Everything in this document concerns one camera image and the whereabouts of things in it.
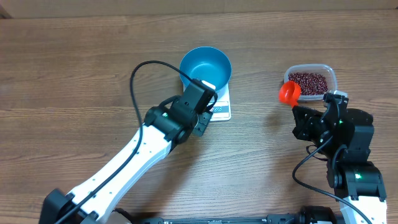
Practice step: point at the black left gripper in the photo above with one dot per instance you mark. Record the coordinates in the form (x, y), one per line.
(204, 122)

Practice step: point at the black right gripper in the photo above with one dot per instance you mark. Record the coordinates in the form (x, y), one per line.
(301, 117)

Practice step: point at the red plastic scoop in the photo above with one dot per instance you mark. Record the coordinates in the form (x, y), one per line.
(289, 93)

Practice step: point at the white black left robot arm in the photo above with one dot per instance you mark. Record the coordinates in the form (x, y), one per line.
(164, 127)

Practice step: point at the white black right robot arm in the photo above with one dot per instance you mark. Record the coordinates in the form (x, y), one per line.
(343, 136)

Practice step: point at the white digital kitchen scale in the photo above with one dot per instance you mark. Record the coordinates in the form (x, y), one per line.
(222, 108)

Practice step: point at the blue plastic bowl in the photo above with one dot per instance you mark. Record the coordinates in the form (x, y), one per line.
(209, 64)

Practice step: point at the red adzuki beans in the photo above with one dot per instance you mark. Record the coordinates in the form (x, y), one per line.
(310, 83)

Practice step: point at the clear plastic food container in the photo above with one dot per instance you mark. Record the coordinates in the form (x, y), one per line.
(322, 69)

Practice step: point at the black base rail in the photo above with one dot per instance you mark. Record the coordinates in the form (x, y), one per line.
(306, 215)

